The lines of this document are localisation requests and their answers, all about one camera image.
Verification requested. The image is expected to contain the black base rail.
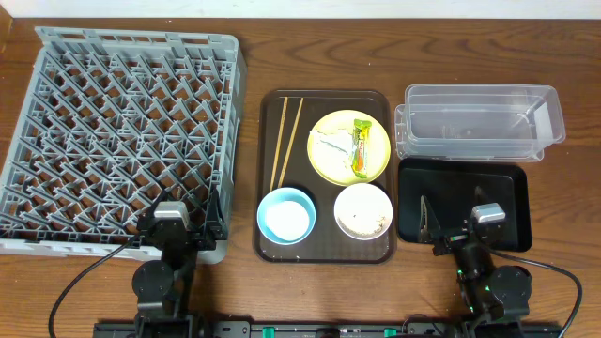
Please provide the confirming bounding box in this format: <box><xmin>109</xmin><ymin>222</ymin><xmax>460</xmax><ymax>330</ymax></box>
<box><xmin>92</xmin><ymin>318</ymin><xmax>562</xmax><ymax>338</ymax></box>

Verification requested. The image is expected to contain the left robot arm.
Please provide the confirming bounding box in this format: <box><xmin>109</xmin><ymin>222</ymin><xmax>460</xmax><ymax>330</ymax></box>
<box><xmin>131</xmin><ymin>190</ymin><xmax>228</xmax><ymax>338</ymax></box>

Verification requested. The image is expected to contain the grey plastic dish rack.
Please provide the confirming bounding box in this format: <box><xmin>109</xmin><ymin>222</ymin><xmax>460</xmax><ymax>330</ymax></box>
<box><xmin>1</xmin><ymin>26</ymin><xmax>247</xmax><ymax>261</ymax></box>

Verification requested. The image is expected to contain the white bowl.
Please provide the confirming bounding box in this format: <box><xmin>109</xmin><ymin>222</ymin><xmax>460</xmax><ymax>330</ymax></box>
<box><xmin>333</xmin><ymin>183</ymin><xmax>393</xmax><ymax>241</ymax></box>

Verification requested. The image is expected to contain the clear plastic waste bin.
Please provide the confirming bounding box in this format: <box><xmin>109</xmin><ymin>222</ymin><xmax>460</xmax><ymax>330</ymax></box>
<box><xmin>394</xmin><ymin>84</ymin><xmax>566</xmax><ymax>162</ymax></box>

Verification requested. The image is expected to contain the dark brown serving tray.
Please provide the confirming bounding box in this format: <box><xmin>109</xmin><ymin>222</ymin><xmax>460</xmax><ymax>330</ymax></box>
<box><xmin>253</xmin><ymin>89</ymin><xmax>398</xmax><ymax>264</ymax></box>

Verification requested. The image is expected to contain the white cup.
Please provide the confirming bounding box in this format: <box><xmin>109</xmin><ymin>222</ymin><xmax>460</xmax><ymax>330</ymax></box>
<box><xmin>266</xmin><ymin>201</ymin><xmax>310</xmax><ymax>241</ymax></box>

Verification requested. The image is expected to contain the white paper napkin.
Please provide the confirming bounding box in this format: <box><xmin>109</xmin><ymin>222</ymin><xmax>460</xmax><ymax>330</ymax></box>
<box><xmin>307</xmin><ymin>129</ymin><xmax>352</xmax><ymax>172</ymax></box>

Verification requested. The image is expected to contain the black waste tray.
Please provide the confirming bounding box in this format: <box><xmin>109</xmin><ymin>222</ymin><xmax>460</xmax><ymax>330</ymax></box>
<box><xmin>397</xmin><ymin>158</ymin><xmax>532</xmax><ymax>253</ymax></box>

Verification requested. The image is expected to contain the light blue bowl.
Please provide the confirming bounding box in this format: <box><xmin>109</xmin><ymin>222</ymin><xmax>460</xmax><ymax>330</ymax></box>
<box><xmin>256</xmin><ymin>187</ymin><xmax>316</xmax><ymax>245</ymax></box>

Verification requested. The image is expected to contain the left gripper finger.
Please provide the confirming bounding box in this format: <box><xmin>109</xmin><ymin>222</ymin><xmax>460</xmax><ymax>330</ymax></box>
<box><xmin>148</xmin><ymin>190</ymin><xmax>169</xmax><ymax>218</ymax></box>
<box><xmin>204</xmin><ymin>189</ymin><xmax>228</xmax><ymax>249</ymax></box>

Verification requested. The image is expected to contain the yellow round plate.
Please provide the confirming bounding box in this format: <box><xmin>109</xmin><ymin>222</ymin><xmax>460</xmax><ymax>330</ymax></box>
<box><xmin>309</xmin><ymin>110</ymin><xmax>391</xmax><ymax>186</ymax></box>

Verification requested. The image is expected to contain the green snack wrapper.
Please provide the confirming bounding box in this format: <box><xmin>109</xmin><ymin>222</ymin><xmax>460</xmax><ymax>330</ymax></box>
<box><xmin>351</xmin><ymin>119</ymin><xmax>372</xmax><ymax>178</ymax></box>

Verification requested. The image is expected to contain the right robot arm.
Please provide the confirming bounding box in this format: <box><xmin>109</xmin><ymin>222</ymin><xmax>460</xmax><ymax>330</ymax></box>
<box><xmin>419</xmin><ymin>195</ymin><xmax>532</xmax><ymax>337</ymax></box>

